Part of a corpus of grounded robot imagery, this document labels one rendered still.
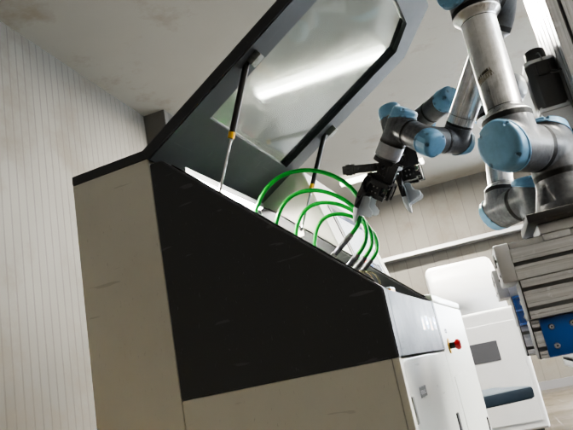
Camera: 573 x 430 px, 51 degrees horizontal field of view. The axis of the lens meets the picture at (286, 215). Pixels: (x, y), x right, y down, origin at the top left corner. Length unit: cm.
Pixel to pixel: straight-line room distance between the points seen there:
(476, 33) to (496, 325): 400
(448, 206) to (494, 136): 862
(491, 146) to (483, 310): 403
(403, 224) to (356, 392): 868
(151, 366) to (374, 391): 61
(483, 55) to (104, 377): 129
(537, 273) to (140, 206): 105
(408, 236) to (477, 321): 483
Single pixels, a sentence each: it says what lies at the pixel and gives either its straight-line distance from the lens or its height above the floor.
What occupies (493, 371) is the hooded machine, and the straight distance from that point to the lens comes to 533.
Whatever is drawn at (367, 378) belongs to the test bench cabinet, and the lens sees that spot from 142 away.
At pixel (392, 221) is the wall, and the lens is 1008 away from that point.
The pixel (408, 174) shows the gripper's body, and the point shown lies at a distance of 191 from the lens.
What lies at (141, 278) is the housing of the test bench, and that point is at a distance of 171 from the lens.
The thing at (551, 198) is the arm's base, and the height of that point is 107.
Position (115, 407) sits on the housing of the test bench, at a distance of 175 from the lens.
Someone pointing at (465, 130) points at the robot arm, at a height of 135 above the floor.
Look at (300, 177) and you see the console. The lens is 230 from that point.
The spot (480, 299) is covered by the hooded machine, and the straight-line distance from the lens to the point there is 545.
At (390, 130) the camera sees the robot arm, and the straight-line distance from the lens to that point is 172.
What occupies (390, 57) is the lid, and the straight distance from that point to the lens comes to 227.
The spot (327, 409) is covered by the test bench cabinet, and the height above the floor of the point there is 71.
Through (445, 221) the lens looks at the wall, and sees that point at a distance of 999.
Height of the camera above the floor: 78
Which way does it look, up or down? 16 degrees up
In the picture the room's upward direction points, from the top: 11 degrees counter-clockwise
